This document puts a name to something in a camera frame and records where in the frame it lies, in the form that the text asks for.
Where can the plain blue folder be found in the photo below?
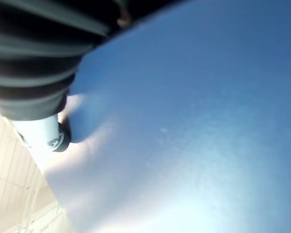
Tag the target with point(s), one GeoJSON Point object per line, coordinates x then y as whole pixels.
{"type": "Point", "coordinates": [184, 121]}

